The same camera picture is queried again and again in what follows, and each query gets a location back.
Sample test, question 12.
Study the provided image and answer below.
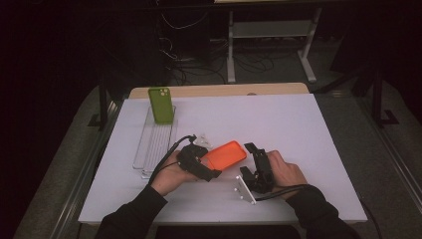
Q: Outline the white metal desk frame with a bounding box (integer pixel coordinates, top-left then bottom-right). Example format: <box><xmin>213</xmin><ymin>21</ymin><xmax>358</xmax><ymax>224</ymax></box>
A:
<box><xmin>227</xmin><ymin>7</ymin><xmax>322</xmax><ymax>84</ymax></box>

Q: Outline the person's left hand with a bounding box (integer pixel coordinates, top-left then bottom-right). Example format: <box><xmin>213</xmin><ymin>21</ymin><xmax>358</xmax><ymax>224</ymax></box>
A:
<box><xmin>150</xmin><ymin>160</ymin><xmax>200</xmax><ymax>197</ymax></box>

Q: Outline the person's right hand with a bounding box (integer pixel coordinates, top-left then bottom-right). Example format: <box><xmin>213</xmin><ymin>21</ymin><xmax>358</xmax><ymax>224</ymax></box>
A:
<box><xmin>267</xmin><ymin>149</ymin><xmax>308</xmax><ymax>200</ymax></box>

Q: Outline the grey metal floor rail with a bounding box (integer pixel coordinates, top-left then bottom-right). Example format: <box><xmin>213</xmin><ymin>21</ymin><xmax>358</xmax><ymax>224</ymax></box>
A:
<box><xmin>49</xmin><ymin>99</ymin><xmax>121</xmax><ymax>239</ymax></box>
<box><xmin>357</xmin><ymin>98</ymin><xmax>422</xmax><ymax>208</ymax></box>

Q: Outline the green cartoon phone case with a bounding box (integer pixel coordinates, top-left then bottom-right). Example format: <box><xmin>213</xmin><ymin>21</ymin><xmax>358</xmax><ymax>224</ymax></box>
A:
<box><xmin>147</xmin><ymin>87</ymin><xmax>175</xmax><ymax>125</ymax></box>

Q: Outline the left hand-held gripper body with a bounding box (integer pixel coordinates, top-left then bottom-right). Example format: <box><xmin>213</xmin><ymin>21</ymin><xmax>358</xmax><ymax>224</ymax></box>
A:
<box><xmin>177</xmin><ymin>133</ymin><xmax>214</xmax><ymax>183</ymax></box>

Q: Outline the orange phone case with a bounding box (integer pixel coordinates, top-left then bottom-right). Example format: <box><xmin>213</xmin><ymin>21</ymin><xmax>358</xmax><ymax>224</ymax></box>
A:
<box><xmin>201</xmin><ymin>139</ymin><xmax>248</xmax><ymax>172</ymax></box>

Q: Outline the thin white hanging cable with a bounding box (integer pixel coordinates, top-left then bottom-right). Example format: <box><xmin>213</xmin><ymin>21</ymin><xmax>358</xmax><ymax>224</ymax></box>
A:
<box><xmin>160</xmin><ymin>11</ymin><xmax>209</xmax><ymax>32</ymax></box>

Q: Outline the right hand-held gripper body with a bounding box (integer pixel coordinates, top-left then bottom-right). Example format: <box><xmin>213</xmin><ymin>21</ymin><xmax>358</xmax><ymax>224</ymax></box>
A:
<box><xmin>234</xmin><ymin>148</ymin><xmax>275</xmax><ymax>205</ymax></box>

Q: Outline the clear plastic ribbed rack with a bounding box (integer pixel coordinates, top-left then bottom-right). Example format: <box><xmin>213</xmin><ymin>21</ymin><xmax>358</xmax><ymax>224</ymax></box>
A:
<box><xmin>132</xmin><ymin>105</ymin><xmax>179</xmax><ymax>180</ymax></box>

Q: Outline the tangle of black floor cables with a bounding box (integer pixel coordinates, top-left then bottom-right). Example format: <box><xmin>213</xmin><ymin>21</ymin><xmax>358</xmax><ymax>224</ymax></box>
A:
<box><xmin>165</xmin><ymin>39</ymin><xmax>300</xmax><ymax>86</ymax></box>

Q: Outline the black metal stand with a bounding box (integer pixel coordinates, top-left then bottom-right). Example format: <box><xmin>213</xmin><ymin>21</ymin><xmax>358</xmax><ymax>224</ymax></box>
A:
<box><xmin>87</xmin><ymin>76</ymin><xmax>111</xmax><ymax>131</ymax></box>
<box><xmin>370</xmin><ymin>66</ymin><xmax>400</xmax><ymax>129</ymax></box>

